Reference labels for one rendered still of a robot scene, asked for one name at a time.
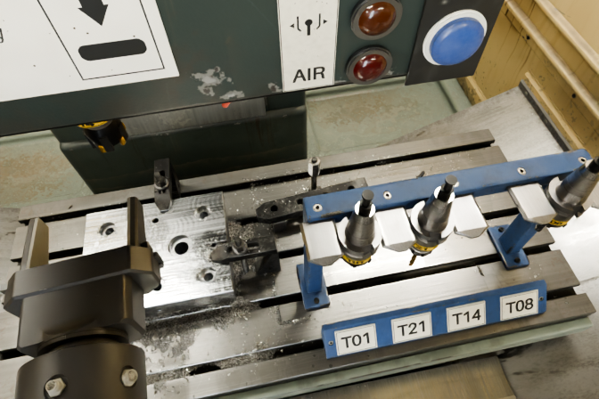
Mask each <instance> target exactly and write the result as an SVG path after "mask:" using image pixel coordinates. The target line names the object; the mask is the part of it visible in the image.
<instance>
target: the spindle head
mask: <svg viewBox="0 0 599 399"><path fill-rule="evenodd" d="M155 1H156V4H157V6H158V9H159V13H160V17H161V20H162V23H163V26H164V29H165V31H166V34H167V37H168V42H169V45H170V48H171V51H172V53H173V56H174V59H175V62H176V67H177V70H178V73H179V76H176V77H165V78H159V79H153V80H146V81H140V82H134V83H127V84H121V85H109V86H103V87H96V88H90V89H84V90H77V91H71V92H65V93H59V94H48V95H41V96H35V97H29V98H22V99H16V100H10V101H3V102H0V137H5V136H11V135H17V134H28V133H34V132H40V131H45V130H52V129H57V128H64V127H70V126H81V125H86V124H93V123H99V122H104V121H111V120H116V119H123V118H133V117H140V116H145V115H151V114H158V113H163V112H170V111H175V110H186V109H192V108H199V107H204V106H210V105H216V104H222V103H229V102H239V101H245V100H251V99H258V98H263V97H269V96H275V95H281V94H292V93H298V92H304V91H310V90H316V89H322V88H328V87H334V86H344V85H351V84H354V83H353V82H351V81H350V80H349V79H348V76H347V74H346V65H347V62H348V60H349V58H350V57H351V56H352V55H353V54H354V53H355V52H356V51H358V50H359V49H361V48H364V47H366V46H369V45H381V46H383V47H385V48H387V49H388V50H389V51H390V54H391V56H392V65H391V68H390V70H389V72H388V73H387V74H386V75H385V76H384V77H383V78H382V79H386V78H393V77H403V76H406V74H407V71H408V67H409V63H410V60H411V55H412V51H413V48H414V41H415V38H416V34H417V30H418V27H419V23H420V19H421V16H422V11H423V5H424V1H425V0H399V1H400V3H401V4H402V7H403V12H402V17H401V20H400V22H399V24H398V25H397V26H396V27H395V28H394V29H393V30H392V31H391V32H390V33H389V34H388V35H387V36H385V37H382V38H379V39H375V40H364V39H361V38H359V37H357V36H356V35H355V34H354V32H353V31H352V28H351V26H350V15H351V13H352V11H353V9H354V7H355V6H356V5H357V3H358V2H359V1H360V0H339V13H338V28H337V41H336V55H335V69H334V83H333V85H325V86H319V87H313V88H307V89H301V90H295V91H289V92H284V91H283V76H282V63H281V49H280V36H279V21H278V8H277V0H155Z"/></svg>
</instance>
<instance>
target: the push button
mask: <svg viewBox="0 0 599 399"><path fill-rule="evenodd" d="M484 34H485V32H484V28H483V26H482V25H481V24H480V22H479V21H478V20H477V19H475V18H472V17H462V18H458V19H455V20H452V21H450V22H449V23H447V24H446V25H444V26H443V27H442V28H440V29H439V30H438V32H437V33H436V34H435V35H434V37H433V38H432V40H431V43H430V47H429V51H430V55H431V58H432V59H433V60H434V61H435V62H436V63H438V64H440V65H454V64H457V63H460V62H462V61H465V60H466V59H468V58H469V57H471V56H472V55H473V54H474V53H475V52H476V51H477V50H478V49H479V47H480V45H481V43H482V41H483V38H484Z"/></svg>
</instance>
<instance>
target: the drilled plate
mask: <svg viewBox="0 0 599 399"><path fill-rule="evenodd" d="M142 206H143V209H144V225H145V232H146V241H149V244H150V245H151V247H152V249H153V252H158V253H159V255H160V257H161V258H162V260H163V261H164V268H161V269H160V275H161V284H160V285H159V286H157V287H156V288H155V289H154V290H153V291H151V292H150V293H149V294H147V295H144V310H145V317H148V316H153V315H157V314H166V313H171V312H175V311H180V310H185V309H189V308H194V307H198V306H203V305H212V304H216V303H221V302H225V301H230V300H235V299H237V298H236V290H235V283H234V268H233V262H229V263H224V264H218V263H217V264H218V265H217V264H216V263H215V262H214V265H213V264H212V263H211V262H212V261H211V260H209V263H211V264H210V266H209V263H207V261H208V260H206V259H207V258H204V257H205V256H204V255H205V254H206V255H208V254H207V253H206V252H207V251H208V250H209V249H210V250H209V252H210V251H211V250H212V251H213V250H214V249H216V248H217V247H218V246H220V245H223V244H225V243H229V242H230V236H229V228H228V221H227V213H226V201H225V198H224V194H223V192H222V191H217V192H212V193H207V194H202V195H196V196H191V197H185V198H181V199H173V200H172V206H171V208H170V211H172V212H171V213H169V214H167V213H166V212H162V213H161V212H160V211H159V210H158V208H157V206H156V205H155V202H154V203H150V204H144V205H142ZM170 211H169V212H170ZM210 211H212V212H211V213H210ZM165 213H166V214H165ZM209 214H210V215H209ZM163 215H164V216H163ZM193 215H194V216H193ZM156 216H157V217H156ZM205 217H207V220H203V219H206V218H205ZM196 218H197V219H198V220H197V219H196ZM202 218H203V219H202ZM115 220H116V221H115ZM195 221H196V222H195ZM113 222H114V223H113ZM116 222H117V223H116ZM102 223H103V224H102ZM116 224H117V225H116ZM98 225H99V227H98ZM155 225H156V226H155ZM100 226H101V227H100ZM113 227H115V228H116V231H117V233H114V232H115V231H114V228H113ZM97 228H100V229H99V230H97ZM154 230H155V231H154ZM98 231H99V232H98ZM97 232H98V234H97ZM147 232H148V233H147ZM100 234H101V235H100ZM111 234H112V235H113V236H112V235H111ZM189 234H190V235H189ZM197 234H198V235H197ZM109 235H110V238H109ZM183 235H184V236H183ZM188 235H189V236H188ZM103 236H104V237H103ZM106 236H107V237H106ZM190 236H191V239H190ZM193 236H194V237H193ZM111 237H112V238H111ZM106 238H107V239H106ZM122 238H123V239H122ZM148 238H150V239H148ZM193 238H194V240H193ZM215 240H217V241H215ZM123 241H124V242H123ZM193 241H194V242H193ZM205 241H206V242H205ZM210 242H211V243H212V245H210V244H211V243H210ZM126 243H127V208H119V209H113V210H108V211H103V212H97V213H92V214H87V215H86V229H85V238H84V247H83V256H84V255H89V254H93V253H96V252H100V251H104V250H108V249H112V248H118V247H122V245H123V246H126V245H127V244H126ZM203 243H204V246H202V245H203ZM205 243H206V245H205ZM209 243H210V244H209ZM125 244H126V245H125ZM166 244H167V245H166ZM193 244H194V247H193ZM101 245H102V246H101ZM208 245H210V247H208ZM206 246H207V247H206ZM215 246H216V248H214V247H215ZM186 249H188V250H187V252H186V253H184V254H183V255H180V253H181V252H182V251H183V250H186ZM167 250H168V251H167ZM197 251H198V253H197ZM212 251H211V252H212ZM188 252H189V253H191V254H190V255H189V254H188V255H187V253H188ZM209 252H208V253H209ZM211 252H210V253H211ZM198 254H200V255H198ZM180 257H181V258H180ZM186 257H187V259H186ZM190 258H191V259H190ZM181 259H182V260H181ZM192 261H193V262H192ZM173 263H174V265H173ZM202 264H203V265H202ZM215 265H216V266H215ZM219 265H220V266H219ZM204 266H205V267H206V268H205V267H204ZM212 266H213V268H212ZM217 266H219V268H216V269H217V271H216V272H215V270H216V269H215V268H214V267H217ZM196 267H197V269H200V273H198V275H199V277H197V278H198V280H196V278H195V276H196V274H197V273H196V272H195V271H197V269H195V268H196ZM207 267H208V268H207ZM166 269H167V271H166ZM197 272H198V271H197ZM216 276H217V277H216ZM164 279H165V280H164ZM214 279H215V280H214ZM210 280H211V281H210ZM208 283H209V284H208ZM164 287H165V288H166V289H167V290H166V289H165V288H164ZM161 292H162V293H161ZM163 294H164V295H163Z"/></svg>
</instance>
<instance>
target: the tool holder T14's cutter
mask: <svg viewBox="0 0 599 399"><path fill-rule="evenodd" d="M82 132H83V134H84V136H85V137H86V139H87V140H88V141H89V143H90V144H91V146H92V147H93V149H94V148H96V147H98V148H99V149H100V151H101V152H102V153H105V152H110V151H115V148H114V146H115V145H116V144H118V143H119V142H120V143H121V145H125V143H126V140H127V138H128V133H127V131H126V127H125V125H124V123H123V122H121V120H120V119H116V120H112V121H111V123H110V124H109V125H108V126H107V127H105V128H103V129H100V130H90V129H88V128H83V131H82Z"/></svg>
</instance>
